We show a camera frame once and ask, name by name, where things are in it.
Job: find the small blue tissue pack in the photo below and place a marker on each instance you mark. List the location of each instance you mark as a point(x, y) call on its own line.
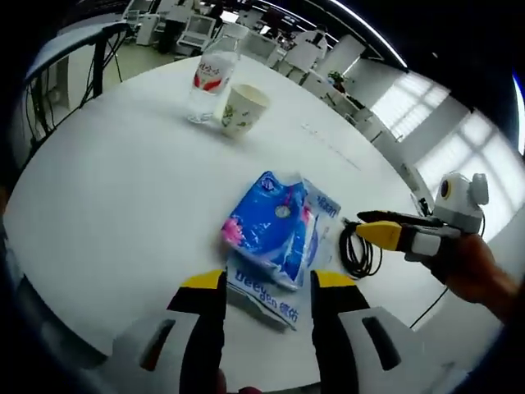
point(262, 230)

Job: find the white paper cup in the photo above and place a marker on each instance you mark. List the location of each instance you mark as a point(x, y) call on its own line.
point(242, 111)

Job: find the clear plastic water bottle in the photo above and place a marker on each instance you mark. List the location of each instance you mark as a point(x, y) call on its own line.
point(213, 74)

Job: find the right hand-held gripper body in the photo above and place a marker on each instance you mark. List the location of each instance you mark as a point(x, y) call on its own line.
point(459, 205)

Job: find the window with white blinds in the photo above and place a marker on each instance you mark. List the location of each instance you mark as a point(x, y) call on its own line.
point(471, 164)
point(410, 102)

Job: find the ceiling light strip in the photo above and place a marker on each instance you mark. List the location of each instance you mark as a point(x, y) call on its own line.
point(520, 115)
point(369, 28)

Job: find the white office chair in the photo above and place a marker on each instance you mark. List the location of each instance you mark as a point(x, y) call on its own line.
point(197, 28)

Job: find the large blue wipes packet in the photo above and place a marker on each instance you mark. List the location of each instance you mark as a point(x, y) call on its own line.
point(262, 303)

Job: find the black display stand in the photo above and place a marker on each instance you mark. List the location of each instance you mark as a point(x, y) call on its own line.
point(98, 65)

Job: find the green potted plant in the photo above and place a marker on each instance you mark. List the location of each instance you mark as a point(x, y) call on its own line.
point(338, 78)

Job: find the person's left hand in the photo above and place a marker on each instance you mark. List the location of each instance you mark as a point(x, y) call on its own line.
point(222, 383)

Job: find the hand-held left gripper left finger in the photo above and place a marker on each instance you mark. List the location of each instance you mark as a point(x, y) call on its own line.
point(160, 340)

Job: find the person's right hand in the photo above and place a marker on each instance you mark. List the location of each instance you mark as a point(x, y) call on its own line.
point(467, 271)

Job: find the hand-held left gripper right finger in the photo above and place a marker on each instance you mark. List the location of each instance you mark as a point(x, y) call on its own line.
point(352, 328)

